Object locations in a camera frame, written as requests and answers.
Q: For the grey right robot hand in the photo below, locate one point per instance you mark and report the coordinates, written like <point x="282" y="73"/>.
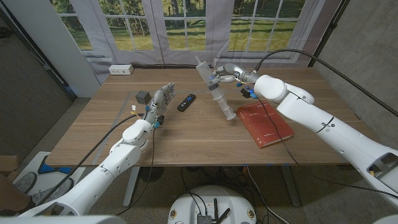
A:
<point x="231" y="73"/>

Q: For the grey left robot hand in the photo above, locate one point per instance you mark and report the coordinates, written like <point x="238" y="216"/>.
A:
<point x="157" y="102"/>

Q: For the large clear plastic syringe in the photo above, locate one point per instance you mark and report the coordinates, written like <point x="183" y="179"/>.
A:
<point x="214" y="87"/>

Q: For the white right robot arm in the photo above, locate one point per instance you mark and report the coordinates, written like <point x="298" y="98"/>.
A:
<point x="329" y="127"/>

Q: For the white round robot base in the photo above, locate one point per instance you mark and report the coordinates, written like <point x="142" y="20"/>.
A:
<point x="189" y="205"/>

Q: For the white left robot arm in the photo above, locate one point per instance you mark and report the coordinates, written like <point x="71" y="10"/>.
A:
<point x="102" y="177"/>

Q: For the black TV remote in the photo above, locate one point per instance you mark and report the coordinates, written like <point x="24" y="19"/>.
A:
<point x="186" y="103"/>

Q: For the red notebook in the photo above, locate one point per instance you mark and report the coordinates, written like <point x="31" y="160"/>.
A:
<point x="264" y="124"/>

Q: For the small grey cube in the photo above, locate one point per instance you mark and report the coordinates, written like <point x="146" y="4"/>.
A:
<point x="142" y="97"/>

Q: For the white power strip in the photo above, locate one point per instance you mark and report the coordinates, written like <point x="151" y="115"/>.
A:
<point x="120" y="69"/>

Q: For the black round floor foot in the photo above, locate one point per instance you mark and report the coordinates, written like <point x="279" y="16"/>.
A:
<point x="151" y="174"/>

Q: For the printed window backdrop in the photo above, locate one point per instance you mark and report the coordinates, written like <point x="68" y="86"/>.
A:
<point x="149" y="31"/>

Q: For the white table leg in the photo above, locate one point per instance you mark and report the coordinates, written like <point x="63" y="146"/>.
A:
<point x="130" y="189"/>
<point x="290" y="189"/>

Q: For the black backdrop stand pole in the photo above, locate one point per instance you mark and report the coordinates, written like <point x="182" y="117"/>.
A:
<point x="326" y="34"/>

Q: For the white pillar panel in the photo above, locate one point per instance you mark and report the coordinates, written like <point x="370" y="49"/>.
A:
<point x="56" y="40"/>

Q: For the grey radio box with antennas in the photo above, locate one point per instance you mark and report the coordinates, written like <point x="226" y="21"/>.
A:
<point x="203" y="219"/>

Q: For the grey sneaker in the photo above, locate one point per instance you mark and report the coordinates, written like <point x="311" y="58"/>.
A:
<point x="25" y="183"/>
<point x="53" y="191"/>

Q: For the tan person leg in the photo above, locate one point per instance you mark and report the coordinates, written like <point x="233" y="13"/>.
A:
<point x="11" y="194"/>

